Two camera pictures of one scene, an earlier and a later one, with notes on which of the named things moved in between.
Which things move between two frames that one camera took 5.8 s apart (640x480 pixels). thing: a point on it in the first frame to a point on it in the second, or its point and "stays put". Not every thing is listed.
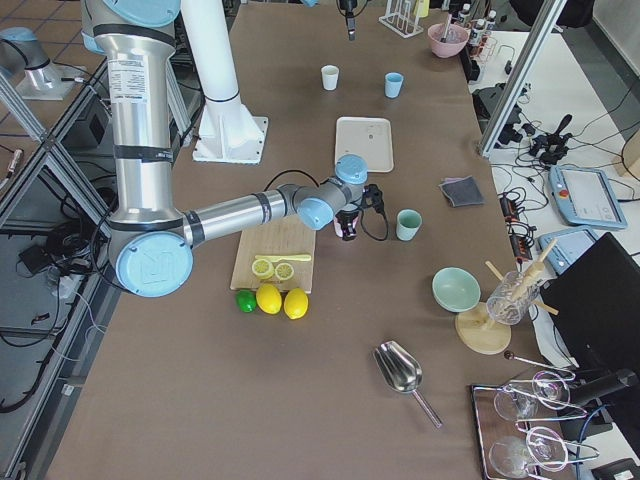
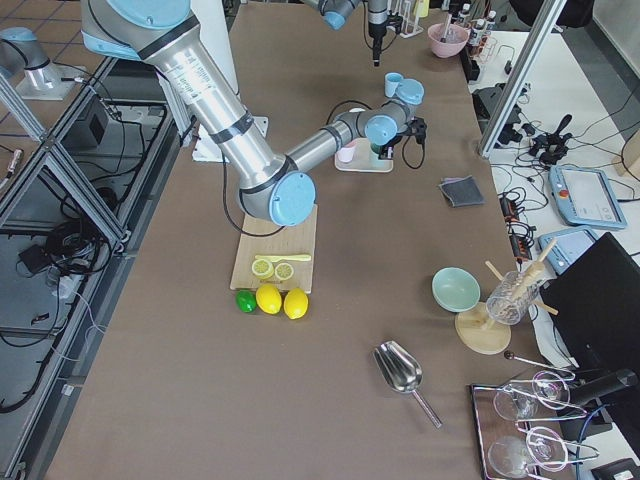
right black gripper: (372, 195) to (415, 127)
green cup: (408, 222) to (375, 147)
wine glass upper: (520, 403) stays put
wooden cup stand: (474, 327) stays put
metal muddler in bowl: (444, 39) stays put
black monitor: (595, 307) stays put
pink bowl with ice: (453, 44) stays put
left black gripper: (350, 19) to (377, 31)
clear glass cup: (513, 297) stays put
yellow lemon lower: (296, 303) stays put
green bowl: (455, 289) stays put
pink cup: (345, 224) to (345, 154)
